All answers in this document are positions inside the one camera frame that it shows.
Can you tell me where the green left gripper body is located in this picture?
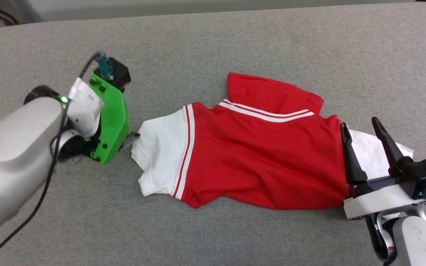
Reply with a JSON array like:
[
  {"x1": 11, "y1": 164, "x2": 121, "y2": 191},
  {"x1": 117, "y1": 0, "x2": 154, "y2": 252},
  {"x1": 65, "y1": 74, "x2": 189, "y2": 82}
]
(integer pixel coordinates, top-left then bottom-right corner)
[{"x1": 89, "y1": 74, "x2": 131, "y2": 165}]

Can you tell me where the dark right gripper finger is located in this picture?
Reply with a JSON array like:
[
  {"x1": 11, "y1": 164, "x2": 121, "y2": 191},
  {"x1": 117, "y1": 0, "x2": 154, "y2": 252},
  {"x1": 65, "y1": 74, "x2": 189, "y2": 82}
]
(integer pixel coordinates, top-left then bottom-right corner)
[
  {"x1": 340, "y1": 122, "x2": 368, "y2": 185},
  {"x1": 371, "y1": 116, "x2": 414, "y2": 177}
]

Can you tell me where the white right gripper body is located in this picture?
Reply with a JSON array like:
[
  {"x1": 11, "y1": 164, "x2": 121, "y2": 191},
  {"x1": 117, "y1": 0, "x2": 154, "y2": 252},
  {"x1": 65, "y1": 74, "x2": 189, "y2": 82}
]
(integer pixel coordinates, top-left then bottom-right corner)
[{"x1": 343, "y1": 175, "x2": 426, "y2": 219}]

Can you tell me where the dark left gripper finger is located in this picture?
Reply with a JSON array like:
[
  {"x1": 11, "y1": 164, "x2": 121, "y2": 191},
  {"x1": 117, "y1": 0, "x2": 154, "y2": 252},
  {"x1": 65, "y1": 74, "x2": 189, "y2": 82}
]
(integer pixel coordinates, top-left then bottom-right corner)
[{"x1": 121, "y1": 132, "x2": 142, "y2": 150}]

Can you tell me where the red and white shirt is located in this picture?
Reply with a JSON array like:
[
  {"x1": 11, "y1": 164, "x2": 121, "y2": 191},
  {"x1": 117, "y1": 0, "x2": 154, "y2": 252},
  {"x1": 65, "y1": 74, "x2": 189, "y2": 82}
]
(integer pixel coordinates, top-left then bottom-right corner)
[{"x1": 131, "y1": 72, "x2": 415, "y2": 211}]

